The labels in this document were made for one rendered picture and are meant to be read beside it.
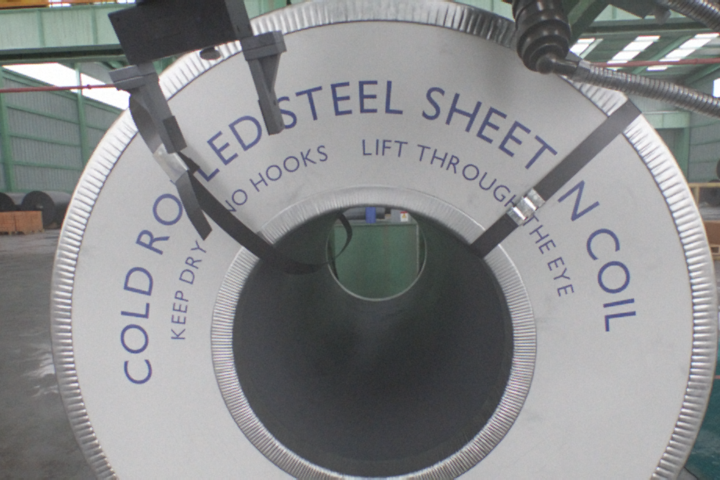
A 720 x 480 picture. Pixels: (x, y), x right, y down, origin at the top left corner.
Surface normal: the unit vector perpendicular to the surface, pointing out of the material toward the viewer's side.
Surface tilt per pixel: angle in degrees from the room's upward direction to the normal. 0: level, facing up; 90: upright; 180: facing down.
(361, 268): 90
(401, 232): 90
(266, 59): 114
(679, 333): 90
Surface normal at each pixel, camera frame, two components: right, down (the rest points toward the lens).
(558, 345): -0.05, 0.11
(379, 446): -0.06, -0.99
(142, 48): -0.11, 0.50
